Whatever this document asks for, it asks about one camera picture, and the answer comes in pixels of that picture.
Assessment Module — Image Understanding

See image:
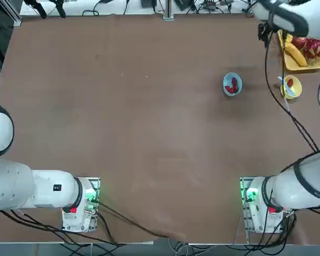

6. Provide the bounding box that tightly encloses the aluminium corner rail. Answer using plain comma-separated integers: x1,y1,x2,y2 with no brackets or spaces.
9,0,22,27

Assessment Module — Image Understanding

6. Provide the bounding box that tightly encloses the black tripod leg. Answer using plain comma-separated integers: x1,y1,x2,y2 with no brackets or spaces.
51,0,67,18
23,0,47,19

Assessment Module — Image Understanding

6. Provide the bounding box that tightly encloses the aluminium profile post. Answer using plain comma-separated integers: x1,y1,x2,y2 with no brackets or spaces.
163,0,174,21

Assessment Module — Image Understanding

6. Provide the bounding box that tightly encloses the yellow bowl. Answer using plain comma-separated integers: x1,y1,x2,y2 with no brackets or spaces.
279,75,302,100

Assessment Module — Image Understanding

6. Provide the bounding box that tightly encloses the black power adapter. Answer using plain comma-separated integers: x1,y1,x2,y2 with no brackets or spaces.
175,0,195,11

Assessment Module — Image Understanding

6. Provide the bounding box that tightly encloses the dark base cable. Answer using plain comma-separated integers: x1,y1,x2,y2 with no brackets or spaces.
95,202,182,239

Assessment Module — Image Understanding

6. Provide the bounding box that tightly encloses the red dragon fruit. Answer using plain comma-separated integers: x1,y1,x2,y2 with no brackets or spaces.
301,38,320,58

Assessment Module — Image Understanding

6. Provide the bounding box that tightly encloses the black cable with white tag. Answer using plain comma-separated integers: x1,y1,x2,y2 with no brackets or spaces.
281,30,319,151

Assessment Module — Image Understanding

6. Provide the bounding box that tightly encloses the yellow tray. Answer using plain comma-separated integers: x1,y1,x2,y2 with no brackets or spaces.
276,29,320,72

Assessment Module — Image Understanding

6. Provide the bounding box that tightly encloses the red apple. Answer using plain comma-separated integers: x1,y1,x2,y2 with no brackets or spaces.
292,37,307,50

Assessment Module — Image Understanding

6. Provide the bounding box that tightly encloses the light blue bowl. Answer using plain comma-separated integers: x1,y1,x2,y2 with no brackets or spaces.
223,72,243,97

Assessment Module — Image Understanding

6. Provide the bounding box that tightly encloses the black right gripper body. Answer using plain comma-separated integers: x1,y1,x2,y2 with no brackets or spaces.
257,22,273,49

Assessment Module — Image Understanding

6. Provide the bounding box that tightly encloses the black base cable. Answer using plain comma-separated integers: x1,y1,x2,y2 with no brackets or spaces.
0,210,123,245

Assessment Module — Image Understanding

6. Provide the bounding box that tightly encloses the yellow banana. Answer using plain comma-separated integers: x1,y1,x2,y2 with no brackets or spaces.
284,42,308,67

